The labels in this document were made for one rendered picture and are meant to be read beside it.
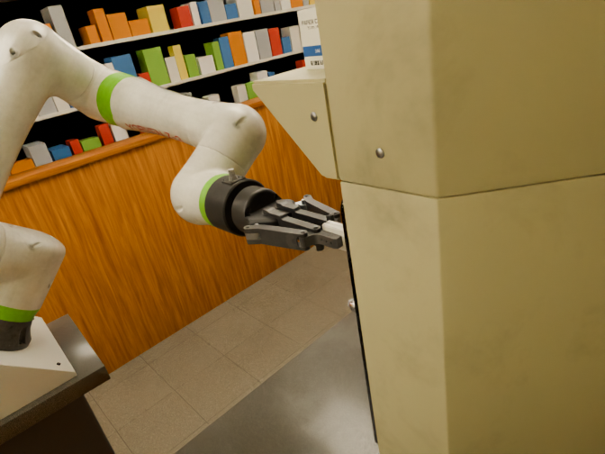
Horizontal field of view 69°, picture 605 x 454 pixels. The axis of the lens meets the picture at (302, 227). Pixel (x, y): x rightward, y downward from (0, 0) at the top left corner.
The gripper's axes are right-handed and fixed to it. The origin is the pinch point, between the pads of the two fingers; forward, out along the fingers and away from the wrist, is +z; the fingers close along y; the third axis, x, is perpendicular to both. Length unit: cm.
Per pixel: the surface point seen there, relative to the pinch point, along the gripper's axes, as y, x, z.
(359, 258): -4.7, -1.5, 6.1
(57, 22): 50, -44, -241
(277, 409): -6.0, 37.0, -17.7
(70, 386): -30, 37, -59
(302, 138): -4.7, -14.2, 0.3
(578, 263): 3.8, -1.9, 24.3
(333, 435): -3.7, 37.0, -6.1
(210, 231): 76, 81, -190
